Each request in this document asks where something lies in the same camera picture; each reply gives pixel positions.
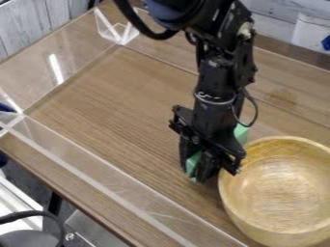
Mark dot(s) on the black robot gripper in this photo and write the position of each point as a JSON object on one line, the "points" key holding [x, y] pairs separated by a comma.
{"points": [[205, 129]]}

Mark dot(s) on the brown wooden bowl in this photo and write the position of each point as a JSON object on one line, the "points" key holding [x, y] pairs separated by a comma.
{"points": [[277, 198]]}

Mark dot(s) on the blue object at left edge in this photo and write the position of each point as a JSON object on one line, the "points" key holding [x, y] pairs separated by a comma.
{"points": [[5, 108]]}

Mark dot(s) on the clear acrylic corner bracket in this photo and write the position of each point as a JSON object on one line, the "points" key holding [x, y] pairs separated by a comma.
{"points": [[116, 32]]}

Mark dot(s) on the clear acrylic front wall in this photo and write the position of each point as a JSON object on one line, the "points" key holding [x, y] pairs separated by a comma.
{"points": [[104, 152]]}

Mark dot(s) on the white cylindrical container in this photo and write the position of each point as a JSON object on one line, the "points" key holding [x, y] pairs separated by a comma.
{"points": [[311, 33]]}

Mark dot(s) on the green rectangular block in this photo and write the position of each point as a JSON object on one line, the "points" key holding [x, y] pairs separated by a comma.
{"points": [[191, 163]]}

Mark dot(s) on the grey metal plate with screw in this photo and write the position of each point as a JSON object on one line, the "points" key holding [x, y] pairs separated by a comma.
{"points": [[84, 233]]}

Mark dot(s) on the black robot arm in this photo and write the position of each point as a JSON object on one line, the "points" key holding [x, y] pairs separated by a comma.
{"points": [[217, 27]]}

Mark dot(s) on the black table leg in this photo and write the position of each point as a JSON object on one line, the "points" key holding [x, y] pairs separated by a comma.
{"points": [[54, 204]]}

